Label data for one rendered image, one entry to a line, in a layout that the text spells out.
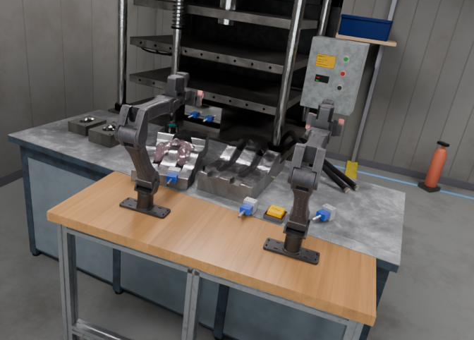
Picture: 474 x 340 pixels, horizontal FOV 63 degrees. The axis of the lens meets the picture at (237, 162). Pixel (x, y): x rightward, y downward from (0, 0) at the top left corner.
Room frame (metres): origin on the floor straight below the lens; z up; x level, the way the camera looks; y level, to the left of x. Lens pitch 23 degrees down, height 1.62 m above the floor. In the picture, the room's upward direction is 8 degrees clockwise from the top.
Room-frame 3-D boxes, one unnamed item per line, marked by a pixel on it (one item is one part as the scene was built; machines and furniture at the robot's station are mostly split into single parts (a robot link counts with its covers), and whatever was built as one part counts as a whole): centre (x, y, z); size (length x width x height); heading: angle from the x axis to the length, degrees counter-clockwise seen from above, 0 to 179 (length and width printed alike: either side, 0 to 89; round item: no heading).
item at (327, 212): (1.44, -0.38, 0.83); 0.13 x 0.05 x 0.05; 136
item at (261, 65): (2.85, 0.18, 1.27); 1.10 x 0.74 x 0.05; 69
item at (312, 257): (1.19, -0.24, 0.84); 0.20 x 0.07 x 0.08; 74
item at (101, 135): (2.03, 0.71, 0.84); 0.20 x 0.15 x 0.07; 159
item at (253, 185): (1.76, -0.05, 0.87); 0.50 x 0.26 x 0.14; 159
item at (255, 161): (1.75, -0.03, 0.92); 0.35 x 0.16 x 0.09; 159
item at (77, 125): (2.13, 0.89, 0.83); 0.17 x 0.13 x 0.06; 159
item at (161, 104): (1.36, 0.34, 1.17); 0.30 x 0.09 x 0.12; 164
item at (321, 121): (1.36, -0.28, 1.24); 0.12 x 0.09 x 0.12; 164
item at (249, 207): (1.40, -0.06, 0.83); 0.13 x 0.05 x 0.05; 157
